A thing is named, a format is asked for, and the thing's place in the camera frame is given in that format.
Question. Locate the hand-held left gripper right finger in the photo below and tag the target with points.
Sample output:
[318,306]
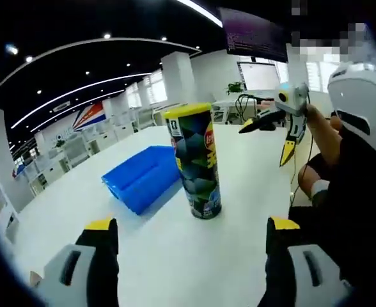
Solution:
[290,275]

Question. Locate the bright white-screen monitor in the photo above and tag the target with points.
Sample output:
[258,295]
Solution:
[260,76]

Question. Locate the white chair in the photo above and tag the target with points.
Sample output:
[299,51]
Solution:
[320,187]

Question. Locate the blue plastic box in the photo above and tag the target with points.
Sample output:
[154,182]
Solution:
[143,179]

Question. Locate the person's left hand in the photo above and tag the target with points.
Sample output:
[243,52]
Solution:
[36,279]

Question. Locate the dark computer monitor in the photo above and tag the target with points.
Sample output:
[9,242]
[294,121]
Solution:
[255,35]

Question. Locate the dark patterned chip container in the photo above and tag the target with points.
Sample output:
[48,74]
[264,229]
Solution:
[197,166]

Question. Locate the white chest-worn device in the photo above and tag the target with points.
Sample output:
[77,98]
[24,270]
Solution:
[357,92]

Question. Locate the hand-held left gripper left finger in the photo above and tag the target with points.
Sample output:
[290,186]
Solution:
[79,272]

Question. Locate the red and blue wall banner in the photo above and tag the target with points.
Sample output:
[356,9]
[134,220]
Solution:
[92,116]

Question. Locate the green potted plant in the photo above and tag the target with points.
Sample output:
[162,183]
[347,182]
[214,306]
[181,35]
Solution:
[236,88]

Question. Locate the yellow plastic container lid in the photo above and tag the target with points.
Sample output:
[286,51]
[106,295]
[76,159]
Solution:
[188,110]

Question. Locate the person in black clothes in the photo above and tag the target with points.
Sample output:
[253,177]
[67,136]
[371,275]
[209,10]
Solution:
[360,198]

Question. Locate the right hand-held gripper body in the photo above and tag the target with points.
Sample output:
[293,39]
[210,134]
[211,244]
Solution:
[292,99]

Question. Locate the white table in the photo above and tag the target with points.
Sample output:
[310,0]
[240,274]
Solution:
[175,256]

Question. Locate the person's bare leg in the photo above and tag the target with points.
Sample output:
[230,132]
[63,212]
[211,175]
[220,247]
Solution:
[306,179]

